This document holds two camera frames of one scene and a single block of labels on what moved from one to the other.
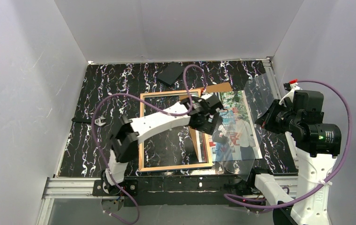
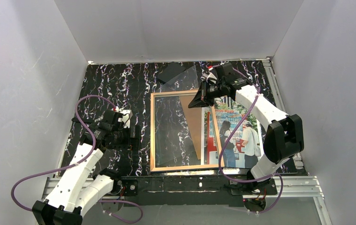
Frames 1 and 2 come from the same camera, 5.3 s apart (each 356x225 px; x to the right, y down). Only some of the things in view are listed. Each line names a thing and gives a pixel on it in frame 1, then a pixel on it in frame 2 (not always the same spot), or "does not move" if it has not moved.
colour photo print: x=235 y=138 does not move
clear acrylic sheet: x=258 y=92 → x=180 y=138
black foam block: x=170 y=73 does not move
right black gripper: x=270 y=115 → x=211 y=90
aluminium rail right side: x=277 y=93 does not move
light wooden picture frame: x=195 y=93 → x=153 y=168
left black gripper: x=206 y=121 → x=134 y=135
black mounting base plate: x=176 y=190 does not move
